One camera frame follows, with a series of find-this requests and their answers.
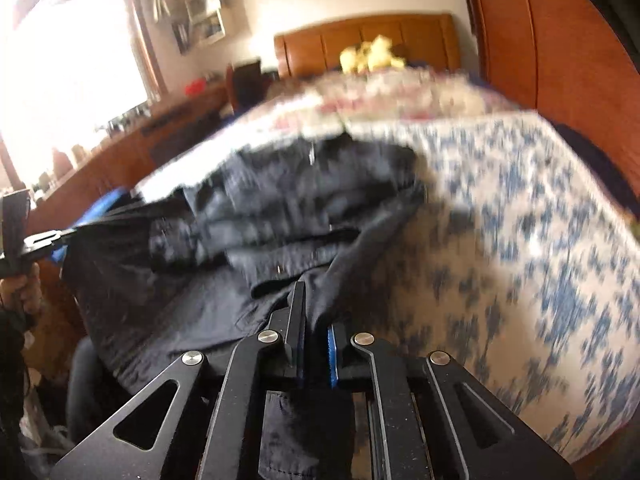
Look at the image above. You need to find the wooden slatted wardrobe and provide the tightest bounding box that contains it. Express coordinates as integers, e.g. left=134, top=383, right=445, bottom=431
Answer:
left=456, top=0, right=640, bottom=201

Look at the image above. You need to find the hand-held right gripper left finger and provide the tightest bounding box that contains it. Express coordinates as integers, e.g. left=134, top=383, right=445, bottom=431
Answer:
left=50, top=280, right=307, bottom=480

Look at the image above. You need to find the tied beige curtain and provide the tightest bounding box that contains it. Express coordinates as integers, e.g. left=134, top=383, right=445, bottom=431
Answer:
left=141, top=0, right=172, bottom=25

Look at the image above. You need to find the wooden bed headboard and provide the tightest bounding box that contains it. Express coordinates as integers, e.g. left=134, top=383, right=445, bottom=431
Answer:
left=273, top=12, right=462, bottom=79

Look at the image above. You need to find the person's left hand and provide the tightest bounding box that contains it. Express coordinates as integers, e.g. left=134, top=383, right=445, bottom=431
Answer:
left=0, top=262, right=42, bottom=332

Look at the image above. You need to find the pink floral quilt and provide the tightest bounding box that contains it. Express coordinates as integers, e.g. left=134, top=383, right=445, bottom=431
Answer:
left=239, top=66, right=522, bottom=137

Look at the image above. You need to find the yellow plush toy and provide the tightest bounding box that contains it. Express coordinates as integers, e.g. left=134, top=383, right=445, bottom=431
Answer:
left=339, top=35, right=407, bottom=74

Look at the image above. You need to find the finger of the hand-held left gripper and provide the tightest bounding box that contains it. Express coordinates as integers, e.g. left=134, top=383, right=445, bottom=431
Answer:
left=21, top=226, right=82, bottom=267

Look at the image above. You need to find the window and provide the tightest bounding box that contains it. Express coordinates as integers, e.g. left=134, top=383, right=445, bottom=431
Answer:
left=0, top=0, right=163, bottom=173

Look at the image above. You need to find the black jacket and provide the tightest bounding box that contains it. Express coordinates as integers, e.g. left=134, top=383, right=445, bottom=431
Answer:
left=62, top=132, right=432, bottom=480

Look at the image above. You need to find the blue floral bed sheet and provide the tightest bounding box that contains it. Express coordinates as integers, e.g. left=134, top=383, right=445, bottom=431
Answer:
left=134, top=109, right=637, bottom=467

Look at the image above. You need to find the white wall shelf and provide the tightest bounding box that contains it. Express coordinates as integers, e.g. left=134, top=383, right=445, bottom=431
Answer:
left=170, top=0, right=228, bottom=57

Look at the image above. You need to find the wooden desk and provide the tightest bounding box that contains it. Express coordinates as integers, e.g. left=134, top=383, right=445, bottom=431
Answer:
left=0, top=84, right=237, bottom=341

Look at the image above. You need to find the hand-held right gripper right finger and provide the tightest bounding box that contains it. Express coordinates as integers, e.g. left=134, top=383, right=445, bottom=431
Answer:
left=326, top=324, right=601, bottom=480

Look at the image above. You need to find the navy bed sheet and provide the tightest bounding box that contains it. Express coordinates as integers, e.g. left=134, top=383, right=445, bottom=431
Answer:
left=554, top=124, right=640, bottom=223

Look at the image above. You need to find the person's left forearm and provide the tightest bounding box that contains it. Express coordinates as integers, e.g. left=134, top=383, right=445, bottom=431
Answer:
left=0, top=305, right=30, bottom=480

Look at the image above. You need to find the wooden chair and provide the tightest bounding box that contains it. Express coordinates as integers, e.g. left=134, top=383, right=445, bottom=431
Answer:
left=225, top=59, right=277, bottom=117

